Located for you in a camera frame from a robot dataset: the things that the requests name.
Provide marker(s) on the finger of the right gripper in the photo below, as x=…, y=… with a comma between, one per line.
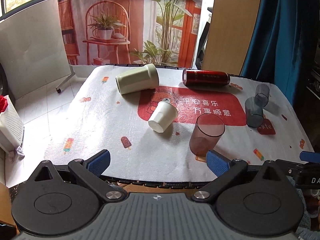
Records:
x=291, y=168
x=311, y=157

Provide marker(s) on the red metal thermos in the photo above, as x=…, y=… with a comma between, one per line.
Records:
x=207, y=78

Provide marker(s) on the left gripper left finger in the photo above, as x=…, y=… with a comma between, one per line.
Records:
x=88, y=172

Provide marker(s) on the red cloth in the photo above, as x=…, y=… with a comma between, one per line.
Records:
x=3, y=103

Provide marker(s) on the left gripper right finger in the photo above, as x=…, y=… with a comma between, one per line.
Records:
x=227, y=172

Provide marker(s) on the white printed table cloth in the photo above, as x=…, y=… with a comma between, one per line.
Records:
x=100, y=118

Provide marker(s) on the white board on wheels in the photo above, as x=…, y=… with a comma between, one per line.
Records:
x=32, y=49

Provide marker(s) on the printed wall tapestry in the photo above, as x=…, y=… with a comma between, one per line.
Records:
x=162, y=32

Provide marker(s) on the pink translucent cup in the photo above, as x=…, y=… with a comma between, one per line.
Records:
x=207, y=132

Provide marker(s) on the wooden panel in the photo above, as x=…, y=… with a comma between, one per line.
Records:
x=229, y=36

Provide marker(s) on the blue-grey translucent cup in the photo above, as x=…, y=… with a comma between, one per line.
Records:
x=254, y=113

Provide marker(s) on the pale green cup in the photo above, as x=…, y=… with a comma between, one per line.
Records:
x=141, y=78

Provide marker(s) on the white ribbed cup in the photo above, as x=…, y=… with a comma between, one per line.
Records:
x=164, y=114

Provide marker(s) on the blue curtain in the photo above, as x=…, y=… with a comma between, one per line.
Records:
x=283, y=45

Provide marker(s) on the washing machine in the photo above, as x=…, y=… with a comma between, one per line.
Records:
x=4, y=88

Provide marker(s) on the white perforated basket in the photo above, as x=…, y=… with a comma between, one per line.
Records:
x=11, y=127

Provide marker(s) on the purple-grey translucent cup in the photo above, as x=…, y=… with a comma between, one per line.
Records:
x=262, y=95

